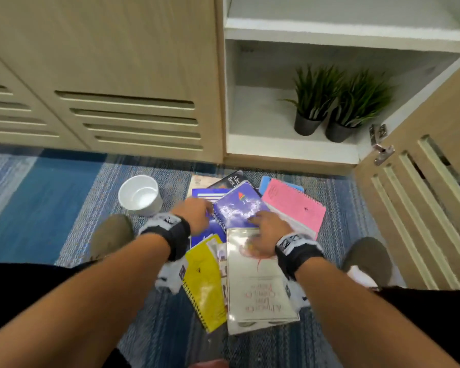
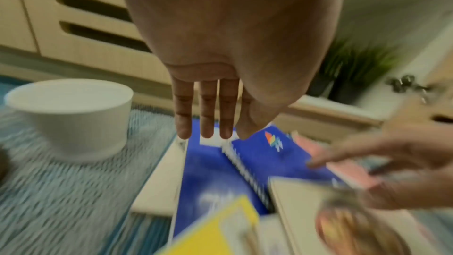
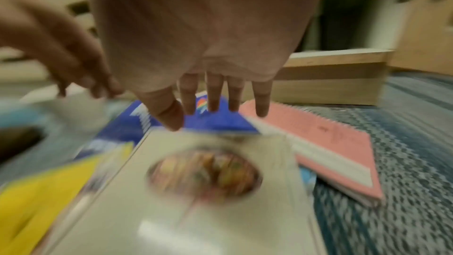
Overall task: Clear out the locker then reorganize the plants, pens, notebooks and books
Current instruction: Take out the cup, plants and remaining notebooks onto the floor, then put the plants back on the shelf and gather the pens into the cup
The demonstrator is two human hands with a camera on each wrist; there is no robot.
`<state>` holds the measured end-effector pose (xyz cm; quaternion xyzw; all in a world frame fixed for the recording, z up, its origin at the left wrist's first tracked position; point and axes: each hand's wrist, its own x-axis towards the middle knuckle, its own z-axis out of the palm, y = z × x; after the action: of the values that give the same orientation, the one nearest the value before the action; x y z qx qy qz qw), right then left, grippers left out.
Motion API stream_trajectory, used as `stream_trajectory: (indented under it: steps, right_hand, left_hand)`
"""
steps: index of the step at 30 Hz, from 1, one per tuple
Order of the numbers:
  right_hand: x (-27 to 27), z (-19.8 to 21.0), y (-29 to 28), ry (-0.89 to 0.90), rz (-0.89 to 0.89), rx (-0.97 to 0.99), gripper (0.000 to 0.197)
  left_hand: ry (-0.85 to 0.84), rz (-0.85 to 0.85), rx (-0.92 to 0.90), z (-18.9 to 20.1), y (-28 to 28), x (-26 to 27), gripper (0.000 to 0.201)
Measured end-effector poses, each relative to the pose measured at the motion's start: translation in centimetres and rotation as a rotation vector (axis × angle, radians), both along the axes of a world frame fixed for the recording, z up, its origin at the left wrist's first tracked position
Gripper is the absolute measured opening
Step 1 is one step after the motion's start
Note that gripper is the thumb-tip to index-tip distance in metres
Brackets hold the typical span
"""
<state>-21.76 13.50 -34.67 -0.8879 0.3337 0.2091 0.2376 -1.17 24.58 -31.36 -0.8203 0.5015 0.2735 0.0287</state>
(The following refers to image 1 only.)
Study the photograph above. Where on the light blue spiral notebook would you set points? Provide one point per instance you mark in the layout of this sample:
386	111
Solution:
264	183

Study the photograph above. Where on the person's right white sock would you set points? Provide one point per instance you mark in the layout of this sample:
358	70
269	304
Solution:
362	277

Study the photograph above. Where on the person's right forearm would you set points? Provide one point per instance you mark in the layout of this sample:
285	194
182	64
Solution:
368	321

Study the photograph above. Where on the yellow spiral notebook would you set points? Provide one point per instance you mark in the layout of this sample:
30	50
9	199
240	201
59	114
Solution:
205	291

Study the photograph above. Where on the black cover book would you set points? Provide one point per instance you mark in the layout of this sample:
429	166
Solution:
230	180

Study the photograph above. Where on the person's right brown shoe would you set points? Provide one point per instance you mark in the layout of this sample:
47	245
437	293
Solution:
368	256

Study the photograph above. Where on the pink spiral notebook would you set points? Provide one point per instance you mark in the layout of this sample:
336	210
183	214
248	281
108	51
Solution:
295	206

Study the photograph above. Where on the person's right hand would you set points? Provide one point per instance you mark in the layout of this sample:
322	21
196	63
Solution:
272	233

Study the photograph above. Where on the beige wooden cabinet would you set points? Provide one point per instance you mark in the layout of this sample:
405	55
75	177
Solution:
260	111

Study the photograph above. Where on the white cup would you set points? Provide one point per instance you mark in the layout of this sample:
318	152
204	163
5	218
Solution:
140	197

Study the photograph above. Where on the beige paperback book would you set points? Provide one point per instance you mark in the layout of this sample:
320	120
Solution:
199	182

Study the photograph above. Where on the cream cookbook with bowl picture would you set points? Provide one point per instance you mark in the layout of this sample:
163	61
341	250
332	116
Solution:
257	295

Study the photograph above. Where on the metal door hinge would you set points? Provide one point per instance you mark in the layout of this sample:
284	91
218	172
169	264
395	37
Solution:
381	149

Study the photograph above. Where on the person's left forearm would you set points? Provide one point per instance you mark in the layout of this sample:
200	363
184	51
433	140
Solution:
80	302

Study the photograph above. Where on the person's left hand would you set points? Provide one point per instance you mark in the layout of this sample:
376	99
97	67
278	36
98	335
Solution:
193	214

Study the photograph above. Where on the slatted wooden cabinet door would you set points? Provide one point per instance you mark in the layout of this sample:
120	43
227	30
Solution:
119	53
437	168
7	111

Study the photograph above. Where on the dark blue spiral notebook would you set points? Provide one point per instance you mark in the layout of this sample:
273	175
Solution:
237	206
209	235

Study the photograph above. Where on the artificial grass plant black pot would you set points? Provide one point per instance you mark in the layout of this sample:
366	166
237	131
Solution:
310	95
356	103

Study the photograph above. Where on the person's left brown shoe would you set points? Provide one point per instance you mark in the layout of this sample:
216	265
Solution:
111	235

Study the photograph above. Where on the person's black trousers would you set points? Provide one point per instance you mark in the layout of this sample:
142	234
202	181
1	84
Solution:
23	295

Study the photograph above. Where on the person's brown shoe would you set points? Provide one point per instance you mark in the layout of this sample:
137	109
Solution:
111	235
368	256

